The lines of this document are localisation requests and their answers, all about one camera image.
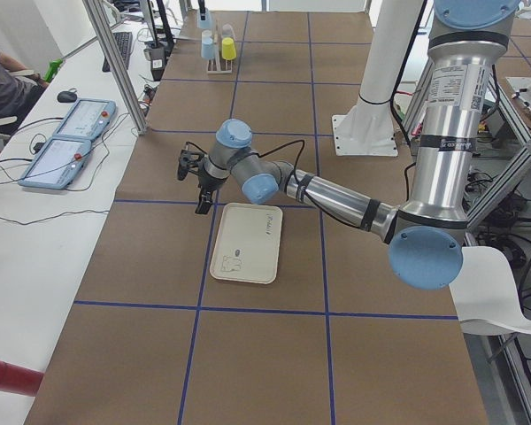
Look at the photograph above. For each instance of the light blue cup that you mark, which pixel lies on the light blue cup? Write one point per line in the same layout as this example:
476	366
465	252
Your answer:
204	19
207	48

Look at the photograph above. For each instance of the red cylinder bottle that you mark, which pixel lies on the red cylinder bottle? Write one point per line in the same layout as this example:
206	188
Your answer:
19	380

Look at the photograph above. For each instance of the black computer mouse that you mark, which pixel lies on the black computer mouse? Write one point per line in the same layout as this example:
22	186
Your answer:
67	96

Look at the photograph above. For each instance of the teach pendant far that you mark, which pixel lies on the teach pendant far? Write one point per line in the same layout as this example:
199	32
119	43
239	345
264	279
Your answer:
87	118

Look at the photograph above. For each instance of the bright yellow cup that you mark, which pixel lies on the bright yellow cup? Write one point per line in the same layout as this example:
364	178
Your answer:
228	49

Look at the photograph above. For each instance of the seated person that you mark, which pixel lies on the seated person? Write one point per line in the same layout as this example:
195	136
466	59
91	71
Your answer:
17	97

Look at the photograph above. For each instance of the grey cup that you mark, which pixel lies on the grey cup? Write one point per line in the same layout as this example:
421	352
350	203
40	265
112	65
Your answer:
227	31

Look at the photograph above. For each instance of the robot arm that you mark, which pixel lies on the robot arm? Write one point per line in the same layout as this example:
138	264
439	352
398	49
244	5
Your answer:
425	233

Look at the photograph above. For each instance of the white pedestal column base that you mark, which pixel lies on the white pedestal column base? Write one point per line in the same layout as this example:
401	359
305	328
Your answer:
367	129

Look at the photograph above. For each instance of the aluminium frame post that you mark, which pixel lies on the aluminium frame post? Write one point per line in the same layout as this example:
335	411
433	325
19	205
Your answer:
110	49

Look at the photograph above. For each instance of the teach pendant near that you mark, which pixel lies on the teach pendant near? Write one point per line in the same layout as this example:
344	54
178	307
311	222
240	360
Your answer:
56	164

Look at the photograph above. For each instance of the white wire cup rack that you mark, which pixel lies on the white wire cup rack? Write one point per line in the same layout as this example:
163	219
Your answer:
218	64

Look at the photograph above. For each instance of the cream plastic tray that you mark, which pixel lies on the cream plastic tray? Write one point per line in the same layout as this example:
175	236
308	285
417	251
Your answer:
247	244

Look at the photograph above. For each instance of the teach pendant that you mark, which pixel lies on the teach pendant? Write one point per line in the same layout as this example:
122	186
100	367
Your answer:
87	118
56	164

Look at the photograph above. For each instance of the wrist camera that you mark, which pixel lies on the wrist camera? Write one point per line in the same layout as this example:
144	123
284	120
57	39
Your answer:
189	160

